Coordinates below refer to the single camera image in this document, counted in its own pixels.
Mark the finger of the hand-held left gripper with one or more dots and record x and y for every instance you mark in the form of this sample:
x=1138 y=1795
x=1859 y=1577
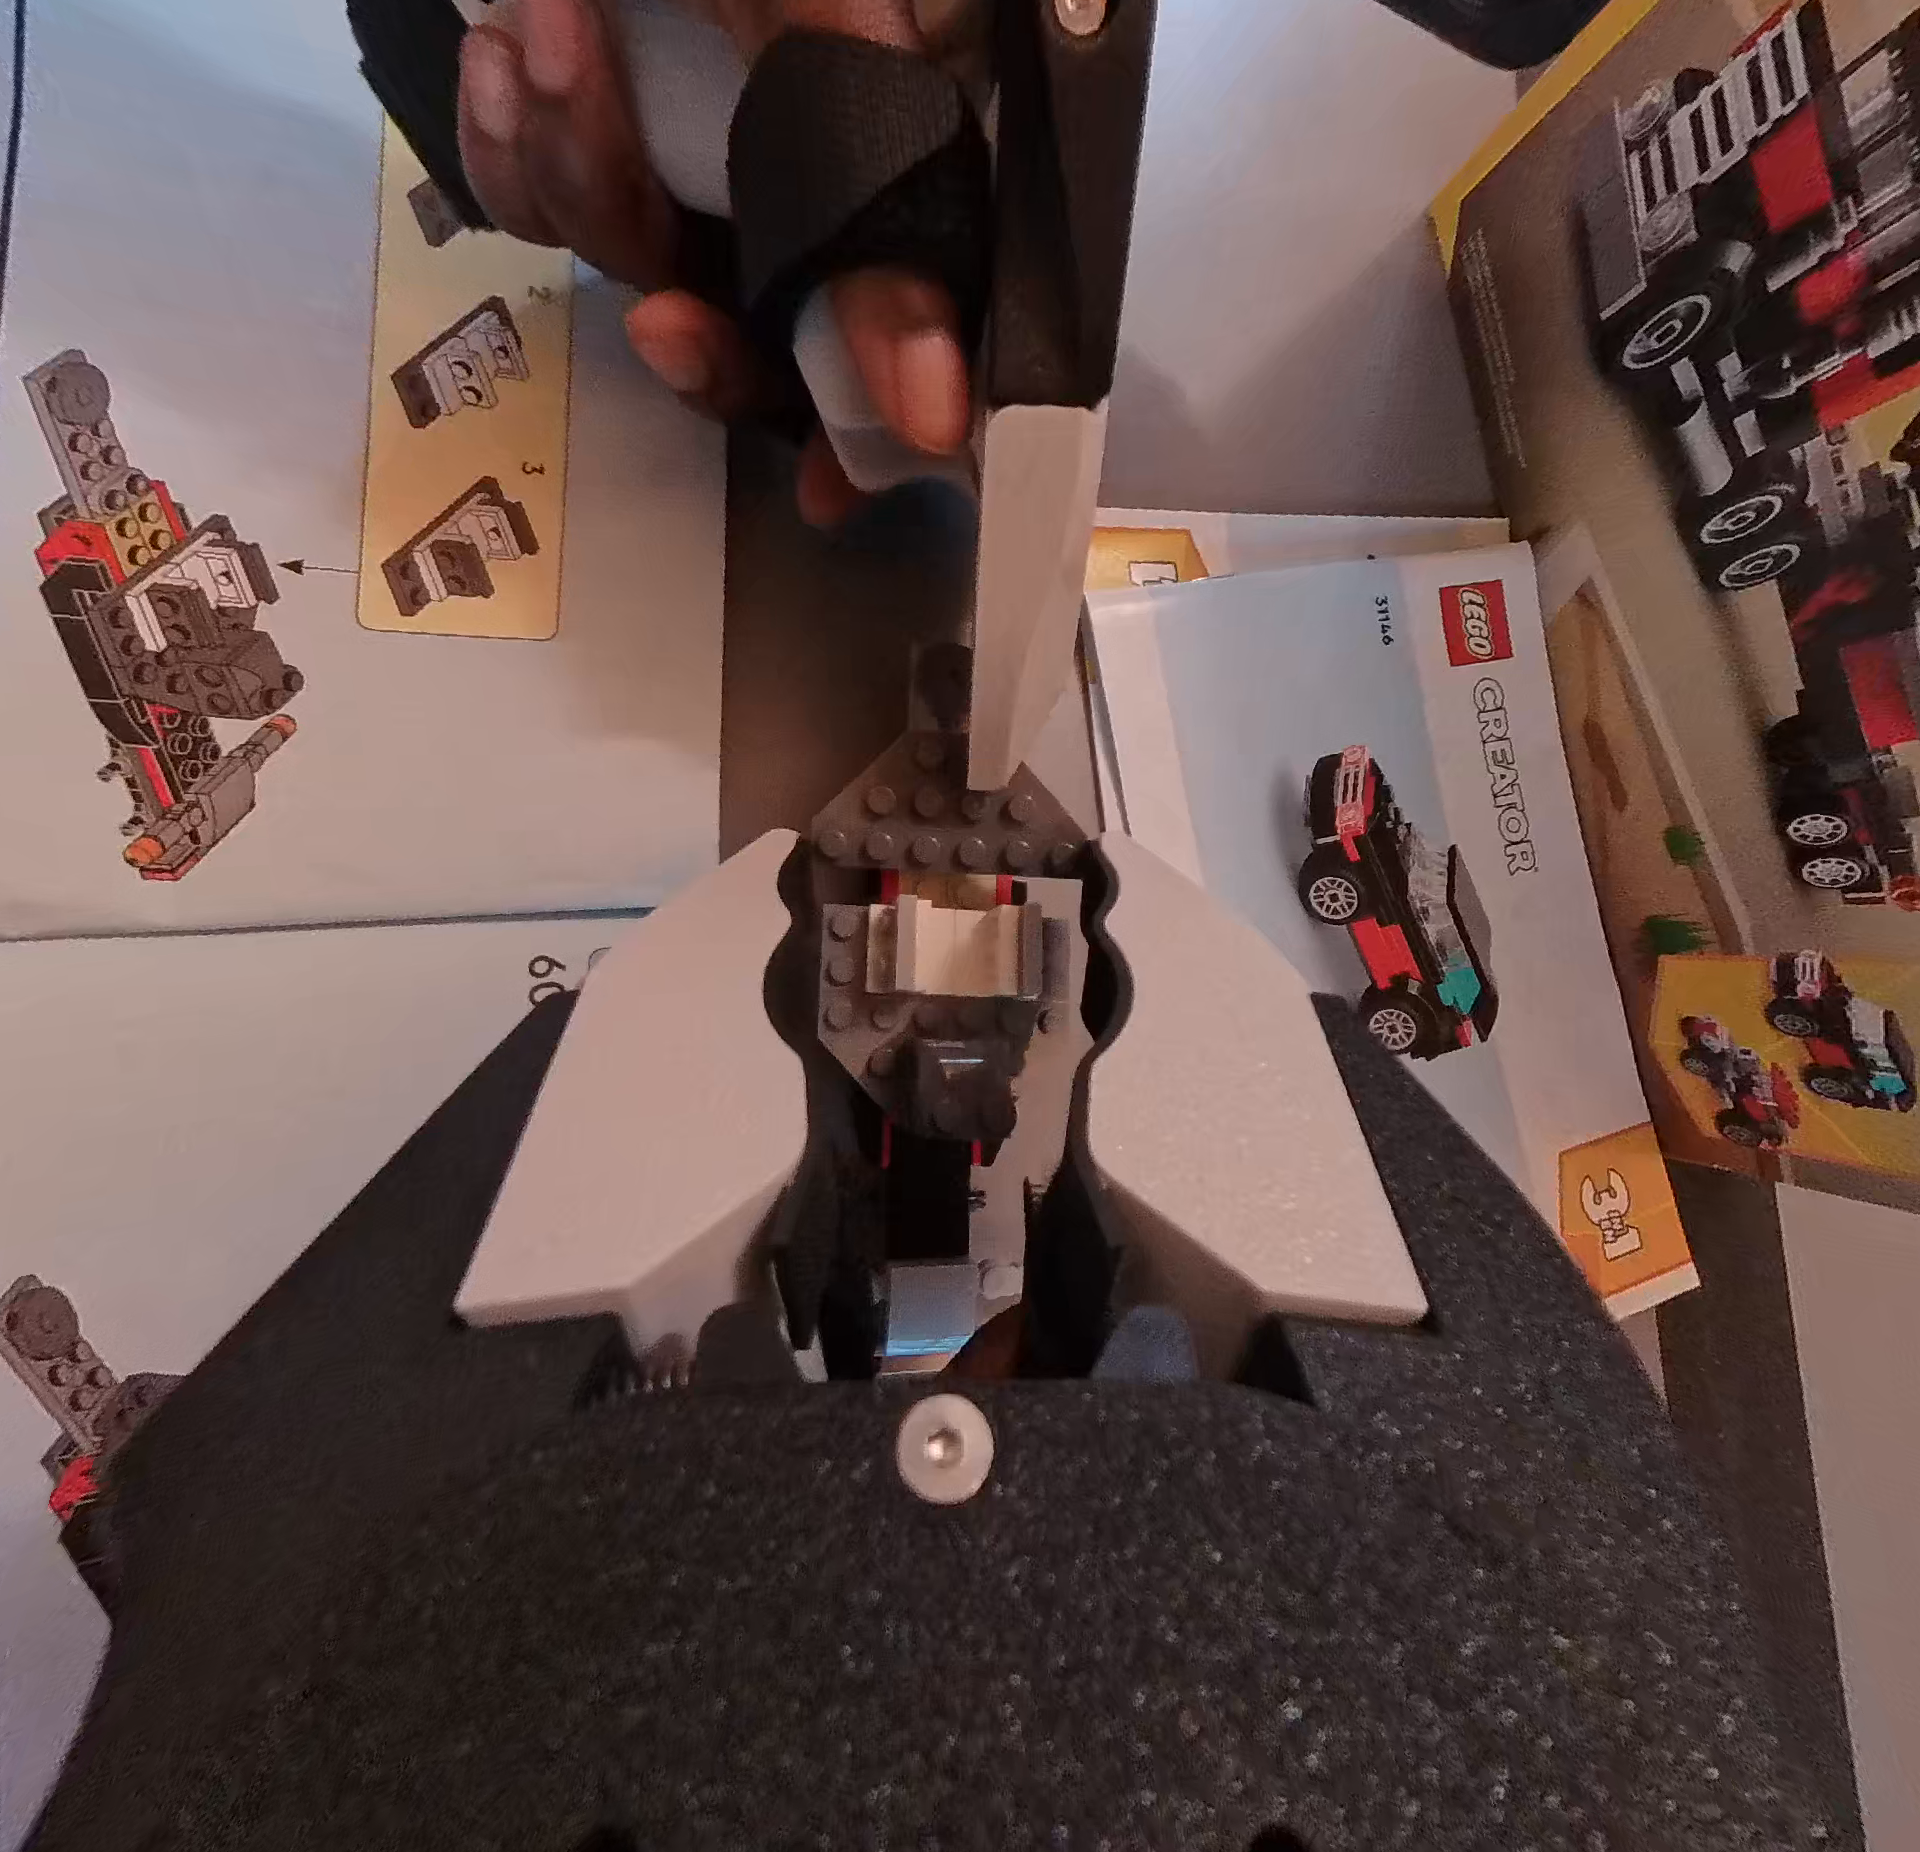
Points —
x=1033 y=563

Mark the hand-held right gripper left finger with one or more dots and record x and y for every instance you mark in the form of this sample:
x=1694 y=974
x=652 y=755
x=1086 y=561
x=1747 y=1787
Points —
x=630 y=1133

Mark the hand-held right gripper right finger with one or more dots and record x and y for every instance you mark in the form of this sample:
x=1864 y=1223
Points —
x=1246 y=1147

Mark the dark grey lego wedge plate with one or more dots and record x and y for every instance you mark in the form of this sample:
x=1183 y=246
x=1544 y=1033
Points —
x=946 y=826

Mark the red grey lego model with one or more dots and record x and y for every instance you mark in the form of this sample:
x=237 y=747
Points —
x=930 y=1042

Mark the lego box with truck picture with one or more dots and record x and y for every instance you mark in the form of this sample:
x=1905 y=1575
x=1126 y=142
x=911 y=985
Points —
x=1723 y=457

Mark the person's right hand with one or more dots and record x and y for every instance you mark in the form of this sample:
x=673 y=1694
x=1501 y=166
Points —
x=1001 y=1345

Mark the closed instruction booklet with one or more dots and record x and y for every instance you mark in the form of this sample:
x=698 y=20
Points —
x=1275 y=683

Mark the yellow-cornered instruction booklet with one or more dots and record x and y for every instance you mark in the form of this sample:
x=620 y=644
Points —
x=1305 y=532

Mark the open instruction booklet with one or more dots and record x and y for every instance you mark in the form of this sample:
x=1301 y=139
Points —
x=224 y=1058

